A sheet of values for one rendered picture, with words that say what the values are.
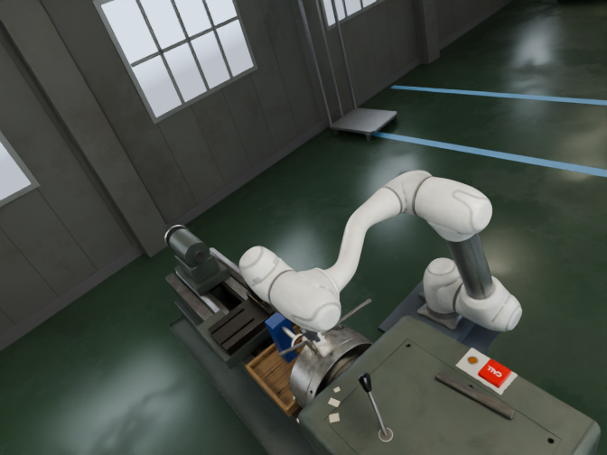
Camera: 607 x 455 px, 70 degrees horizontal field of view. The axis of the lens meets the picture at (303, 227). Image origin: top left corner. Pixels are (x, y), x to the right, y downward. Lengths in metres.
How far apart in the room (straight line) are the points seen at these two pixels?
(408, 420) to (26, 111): 3.70
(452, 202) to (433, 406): 0.55
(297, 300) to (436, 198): 0.54
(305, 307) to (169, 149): 3.79
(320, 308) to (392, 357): 0.44
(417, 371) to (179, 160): 3.79
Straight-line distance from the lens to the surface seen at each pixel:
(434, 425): 1.24
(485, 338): 2.02
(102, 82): 4.35
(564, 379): 2.85
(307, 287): 0.99
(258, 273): 1.06
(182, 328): 2.82
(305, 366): 1.45
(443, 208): 1.29
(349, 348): 1.42
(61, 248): 4.52
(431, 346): 1.36
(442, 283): 1.83
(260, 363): 1.94
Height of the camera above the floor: 2.35
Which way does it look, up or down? 35 degrees down
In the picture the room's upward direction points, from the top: 19 degrees counter-clockwise
